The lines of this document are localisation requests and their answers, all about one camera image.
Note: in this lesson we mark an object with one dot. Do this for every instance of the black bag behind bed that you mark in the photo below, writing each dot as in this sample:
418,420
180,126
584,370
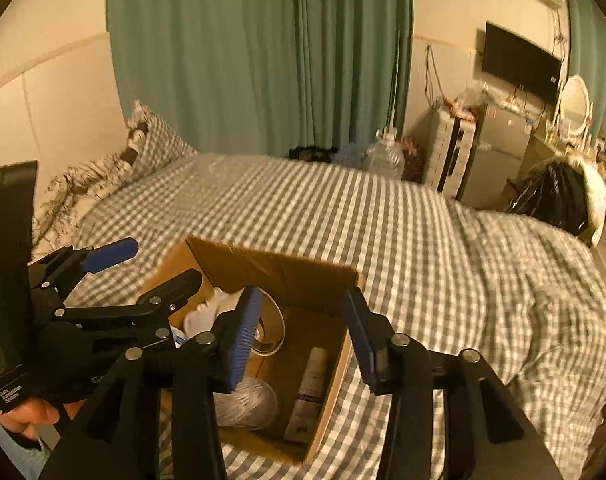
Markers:
312,153

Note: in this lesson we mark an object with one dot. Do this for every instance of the clear water jug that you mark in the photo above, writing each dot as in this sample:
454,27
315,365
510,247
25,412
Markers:
385,156

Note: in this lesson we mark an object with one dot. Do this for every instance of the black jacket on chair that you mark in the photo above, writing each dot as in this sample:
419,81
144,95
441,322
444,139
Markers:
566,192

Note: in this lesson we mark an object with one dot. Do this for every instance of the white oval vanity mirror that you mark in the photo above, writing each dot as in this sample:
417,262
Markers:
574,107

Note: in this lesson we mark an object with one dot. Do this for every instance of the white cosmetic tube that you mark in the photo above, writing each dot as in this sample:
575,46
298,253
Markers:
310,398

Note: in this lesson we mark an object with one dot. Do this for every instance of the beige tape roll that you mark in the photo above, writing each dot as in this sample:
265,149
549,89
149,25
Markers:
270,332

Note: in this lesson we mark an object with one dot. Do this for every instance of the checked pillow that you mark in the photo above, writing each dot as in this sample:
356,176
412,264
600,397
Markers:
152,144

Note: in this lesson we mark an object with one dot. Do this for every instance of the green right window curtain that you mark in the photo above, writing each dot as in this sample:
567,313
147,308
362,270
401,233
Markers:
588,56

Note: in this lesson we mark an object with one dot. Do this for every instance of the floral patterned blanket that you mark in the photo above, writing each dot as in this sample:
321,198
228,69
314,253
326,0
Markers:
70,196

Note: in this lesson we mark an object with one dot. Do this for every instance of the white suitcase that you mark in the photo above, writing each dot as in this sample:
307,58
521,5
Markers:
449,149

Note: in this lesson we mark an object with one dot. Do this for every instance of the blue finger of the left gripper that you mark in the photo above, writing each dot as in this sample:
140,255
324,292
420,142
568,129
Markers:
102,258

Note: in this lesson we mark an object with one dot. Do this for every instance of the black wall television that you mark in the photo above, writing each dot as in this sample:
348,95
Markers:
511,58

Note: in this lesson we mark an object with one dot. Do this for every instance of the grey mini fridge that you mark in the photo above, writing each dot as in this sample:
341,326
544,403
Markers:
500,142

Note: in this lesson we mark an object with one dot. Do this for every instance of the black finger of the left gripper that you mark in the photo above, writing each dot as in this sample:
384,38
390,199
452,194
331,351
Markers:
173,293

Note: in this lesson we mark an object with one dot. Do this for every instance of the white plastic bag in box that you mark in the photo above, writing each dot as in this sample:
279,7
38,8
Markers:
202,319

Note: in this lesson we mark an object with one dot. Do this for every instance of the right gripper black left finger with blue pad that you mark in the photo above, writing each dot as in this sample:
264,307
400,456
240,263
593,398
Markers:
115,433

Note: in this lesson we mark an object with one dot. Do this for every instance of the brown cardboard box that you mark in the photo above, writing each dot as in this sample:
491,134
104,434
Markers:
310,294

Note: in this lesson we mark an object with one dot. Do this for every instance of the person's left hand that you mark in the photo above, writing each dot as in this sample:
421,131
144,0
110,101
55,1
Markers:
34,413

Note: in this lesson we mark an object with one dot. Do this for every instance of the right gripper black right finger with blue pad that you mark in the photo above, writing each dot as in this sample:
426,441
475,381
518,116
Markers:
487,435

